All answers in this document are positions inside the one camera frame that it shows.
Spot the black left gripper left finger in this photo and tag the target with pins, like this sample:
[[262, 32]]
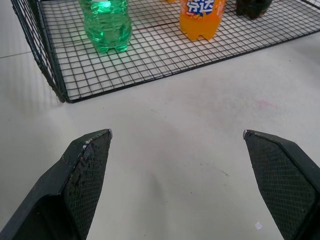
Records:
[[75, 185]]

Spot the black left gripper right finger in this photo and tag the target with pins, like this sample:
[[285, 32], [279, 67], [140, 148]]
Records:
[[282, 180]]

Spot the small white paper scrap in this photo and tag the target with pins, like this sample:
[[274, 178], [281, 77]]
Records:
[[258, 226]]

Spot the green plastic soda bottle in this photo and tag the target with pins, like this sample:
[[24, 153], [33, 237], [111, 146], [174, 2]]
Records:
[[107, 25]]

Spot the dark cola bottle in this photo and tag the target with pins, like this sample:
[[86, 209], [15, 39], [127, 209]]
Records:
[[252, 8]]

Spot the orange soda bottle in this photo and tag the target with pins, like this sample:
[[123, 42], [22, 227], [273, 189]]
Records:
[[200, 18]]

